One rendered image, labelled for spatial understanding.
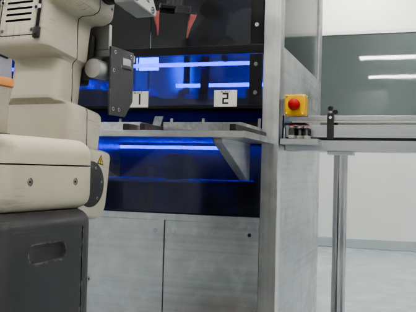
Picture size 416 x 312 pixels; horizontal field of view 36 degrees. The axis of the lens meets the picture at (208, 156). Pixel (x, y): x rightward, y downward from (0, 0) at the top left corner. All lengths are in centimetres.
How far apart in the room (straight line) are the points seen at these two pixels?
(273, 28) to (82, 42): 95
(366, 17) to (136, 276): 504
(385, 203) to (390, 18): 190
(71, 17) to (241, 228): 109
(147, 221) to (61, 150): 129
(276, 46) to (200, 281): 87
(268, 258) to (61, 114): 107
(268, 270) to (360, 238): 461
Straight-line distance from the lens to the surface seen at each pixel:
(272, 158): 224
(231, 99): 229
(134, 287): 244
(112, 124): 216
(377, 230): 682
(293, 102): 220
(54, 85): 146
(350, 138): 231
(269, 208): 224
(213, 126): 203
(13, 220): 105
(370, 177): 680
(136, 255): 242
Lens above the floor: 76
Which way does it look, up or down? 1 degrees up
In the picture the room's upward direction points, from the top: 1 degrees clockwise
